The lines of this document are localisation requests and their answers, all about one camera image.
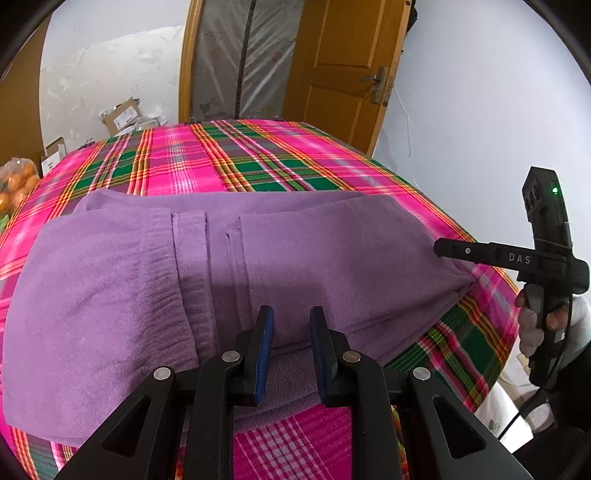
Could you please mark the right hand white glove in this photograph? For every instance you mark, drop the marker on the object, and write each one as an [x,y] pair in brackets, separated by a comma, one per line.
[532,336]

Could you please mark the pink plaid bed cover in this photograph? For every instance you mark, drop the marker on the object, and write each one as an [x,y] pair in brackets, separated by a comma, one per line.
[467,349]

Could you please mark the cardboard box with label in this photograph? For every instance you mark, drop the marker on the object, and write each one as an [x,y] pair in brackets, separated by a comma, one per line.
[121,116]

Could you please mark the purple knit sweater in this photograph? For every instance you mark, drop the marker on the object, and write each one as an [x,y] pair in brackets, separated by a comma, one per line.
[124,284]

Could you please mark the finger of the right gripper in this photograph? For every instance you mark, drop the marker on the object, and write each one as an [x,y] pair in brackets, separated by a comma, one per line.
[492,254]

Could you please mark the right forearm black sleeve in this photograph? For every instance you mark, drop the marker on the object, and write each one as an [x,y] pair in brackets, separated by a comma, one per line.
[563,450]

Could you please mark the wooden door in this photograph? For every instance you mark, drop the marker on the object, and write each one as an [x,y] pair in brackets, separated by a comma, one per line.
[345,60]

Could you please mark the plastic covered doorway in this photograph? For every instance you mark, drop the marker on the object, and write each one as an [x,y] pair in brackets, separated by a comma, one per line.
[243,58]

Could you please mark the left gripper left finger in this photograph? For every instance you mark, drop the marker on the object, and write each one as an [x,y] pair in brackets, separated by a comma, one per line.
[141,438]

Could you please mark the bag of oranges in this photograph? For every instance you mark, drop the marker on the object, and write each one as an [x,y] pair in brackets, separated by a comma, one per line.
[18,178]

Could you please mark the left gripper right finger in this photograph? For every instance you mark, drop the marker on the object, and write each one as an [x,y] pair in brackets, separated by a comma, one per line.
[404,425]

